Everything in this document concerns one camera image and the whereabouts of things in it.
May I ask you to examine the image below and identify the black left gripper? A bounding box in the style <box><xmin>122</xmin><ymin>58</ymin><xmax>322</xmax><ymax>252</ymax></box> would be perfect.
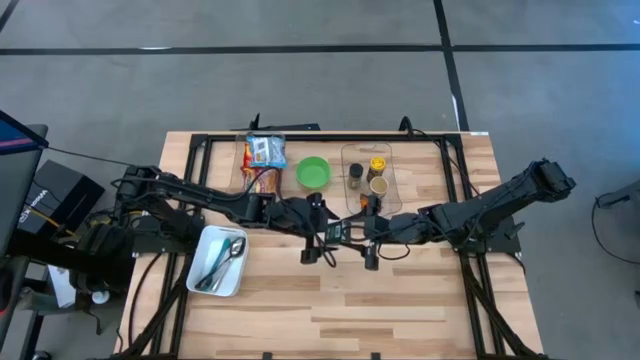
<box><xmin>272</xmin><ymin>194</ymin><xmax>346</xmax><ymax>247</ymax></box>

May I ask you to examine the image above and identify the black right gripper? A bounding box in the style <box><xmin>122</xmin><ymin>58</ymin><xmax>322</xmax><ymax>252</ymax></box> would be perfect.
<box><xmin>344</xmin><ymin>212</ymin><xmax>434</xmax><ymax>254</ymax></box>

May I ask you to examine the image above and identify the tan-lid spice jar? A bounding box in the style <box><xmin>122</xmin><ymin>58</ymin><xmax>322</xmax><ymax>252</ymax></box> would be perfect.
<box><xmin>368</xmin><ymin>176</ymin><xmax>390</xmax><ymax>197</ymax></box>

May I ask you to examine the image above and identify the black-lid spice jar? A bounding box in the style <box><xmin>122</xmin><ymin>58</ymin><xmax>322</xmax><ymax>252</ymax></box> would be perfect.
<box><xmin>348</xmin><ymin>162</ymin><xmax>365</xmax><ymax>190</ymax></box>

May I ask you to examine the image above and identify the yellow-lid spice jar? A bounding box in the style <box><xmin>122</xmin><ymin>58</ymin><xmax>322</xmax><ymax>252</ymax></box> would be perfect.
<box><xmin>367</xmin><ymin>156</ymin><xmax>387</xmax><ymax>181</ymax></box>

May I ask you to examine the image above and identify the red yellow ramen packet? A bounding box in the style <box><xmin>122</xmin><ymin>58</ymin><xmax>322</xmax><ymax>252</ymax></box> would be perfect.
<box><xmin>241</xmin><ymin>167</ymin><xmax>282</xmax><ymax>197</ymax></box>

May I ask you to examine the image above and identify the silver metal spoon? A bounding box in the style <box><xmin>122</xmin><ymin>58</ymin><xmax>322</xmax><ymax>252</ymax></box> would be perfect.
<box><xmin>209</xmin><ymin>236</ymin><xmax>247</xmax><ymax>294</ymax></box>

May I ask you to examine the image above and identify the blue ramen packet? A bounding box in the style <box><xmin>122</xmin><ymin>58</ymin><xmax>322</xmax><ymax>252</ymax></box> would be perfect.
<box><xmin>245</xmin><ymin>135</ymin><xmax>289</xmax><ymax>168</ymax></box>

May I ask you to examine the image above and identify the green plastic bowl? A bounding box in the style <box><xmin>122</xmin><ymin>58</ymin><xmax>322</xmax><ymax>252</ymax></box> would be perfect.
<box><xmin>295</xmin><ymin>156</ymin><xmax>332</xmax><ymax>191</ymax></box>

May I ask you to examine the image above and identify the clear plastic bin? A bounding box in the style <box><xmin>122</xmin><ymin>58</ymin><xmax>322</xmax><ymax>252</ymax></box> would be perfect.
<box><xmin>225</xmin><ymin>130</ymin><xmax>287</xmax><ymax>201</ymax></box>
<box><xmin>340</xmin><ymin>143</ymin><xmax>403</xmax><ymax>219</ymax></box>

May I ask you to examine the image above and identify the white rectangular dish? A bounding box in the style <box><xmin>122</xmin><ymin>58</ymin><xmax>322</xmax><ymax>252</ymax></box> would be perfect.
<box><xmin>186</xmin><ymin>225</ymin><xmax>250</xmax><ymax>299</ymax></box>

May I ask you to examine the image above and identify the grey metal stand foot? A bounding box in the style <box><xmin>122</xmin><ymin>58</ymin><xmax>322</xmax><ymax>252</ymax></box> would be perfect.
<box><xmin>596</xmin><ymin>180</ymin><xmax>640</xmax><ymax>210</ymax></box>

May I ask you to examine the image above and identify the white paper box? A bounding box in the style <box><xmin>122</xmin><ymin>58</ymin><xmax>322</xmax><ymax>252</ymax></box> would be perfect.
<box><xmin>48</xmin><ymin>264</ymin><xmax>77</xmax><ymax>309</ymax></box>

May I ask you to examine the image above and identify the black case white lettering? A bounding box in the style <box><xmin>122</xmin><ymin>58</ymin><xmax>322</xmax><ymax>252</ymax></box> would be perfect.
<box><xmin>17</xmin><ymin>159</ymin><xmax>106</xmax><ymax>236</ymax></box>

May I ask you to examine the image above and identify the black computer monitor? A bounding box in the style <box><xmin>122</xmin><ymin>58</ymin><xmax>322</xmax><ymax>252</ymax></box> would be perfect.
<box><xmin>0</xmin><ymin>109</ymin><xmax>50</xmax><ymax>261</ymax></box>

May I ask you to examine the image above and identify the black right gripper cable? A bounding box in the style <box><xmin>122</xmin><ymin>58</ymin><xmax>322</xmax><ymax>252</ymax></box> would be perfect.
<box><xmin>362</xmin><ymin>227</ymin><xmax>412</xmax><ymax>272</ymax></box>

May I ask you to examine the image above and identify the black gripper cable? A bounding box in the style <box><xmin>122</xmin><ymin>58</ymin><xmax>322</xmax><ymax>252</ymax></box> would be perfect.
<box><xmin>298</xmin><ymin>219</ymin><xmax>337</xmax><ymax>269</ymax></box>
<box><xmin>362</xmin><ymin>227</ymin><xmax>412</xmax><ymax>272</ymax></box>

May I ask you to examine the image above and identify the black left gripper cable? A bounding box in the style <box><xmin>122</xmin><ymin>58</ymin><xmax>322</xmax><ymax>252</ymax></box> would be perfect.
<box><xmin>298</xmin><ymin>219</ymin><xmax>337</xmax><ymax>269</ymax></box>

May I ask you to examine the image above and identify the black metal table frame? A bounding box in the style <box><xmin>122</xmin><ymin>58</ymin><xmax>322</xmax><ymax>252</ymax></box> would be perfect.
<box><xmin>114</xmin><ymin>131</ymin><xmax>551</xmax><ymax>360</ymax></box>

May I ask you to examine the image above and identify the black camera bracket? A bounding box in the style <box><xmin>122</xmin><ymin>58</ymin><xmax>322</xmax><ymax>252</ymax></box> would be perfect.
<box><xmin>230</xmin><ymin>113</ymin><xmax>321</xmax><ymax>133</ymax></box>

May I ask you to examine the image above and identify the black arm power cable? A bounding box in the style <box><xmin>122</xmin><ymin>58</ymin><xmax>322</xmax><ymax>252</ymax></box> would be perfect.
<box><xmin>398</xmin><ymin>115</ymin><xmax>489</xmax><ymax>201</ymax></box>

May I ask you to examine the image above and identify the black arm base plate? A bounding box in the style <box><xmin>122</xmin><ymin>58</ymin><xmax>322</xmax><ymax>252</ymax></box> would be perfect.
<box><xmin>448</xmin><ymin>213</ymin><xmax>522</xmax><ymax>255</ymax></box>
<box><xmin>132</xmin><ymin>233</ymin><xmax>199</xmax><ymax>255</ymax></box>

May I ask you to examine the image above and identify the thick black cable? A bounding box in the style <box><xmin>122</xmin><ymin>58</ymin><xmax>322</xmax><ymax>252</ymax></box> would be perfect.
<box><xmin>127</xmin><ymin>252</ymin><xmax>166</xmax><ymax>351</ymax></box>

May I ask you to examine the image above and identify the black floor cable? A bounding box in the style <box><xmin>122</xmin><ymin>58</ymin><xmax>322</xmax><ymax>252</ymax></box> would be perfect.
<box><xmin>591</xmin><ymin>192</ymin><xmax>640</xmax><ymax>265</ymax></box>

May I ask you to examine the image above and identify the thin black cable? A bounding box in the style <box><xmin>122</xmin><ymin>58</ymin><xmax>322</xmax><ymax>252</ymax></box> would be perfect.
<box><xmin>47</xmin><ymin>145</ymin><xmax>136</xmax><ymax>167</ymax></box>

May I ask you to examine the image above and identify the yellow cable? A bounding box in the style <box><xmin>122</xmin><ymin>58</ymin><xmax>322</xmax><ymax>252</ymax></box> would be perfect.
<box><xmin>29</xmin><ymin>207</ymin><xmax>79</xmax><ymax>239</ymax></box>

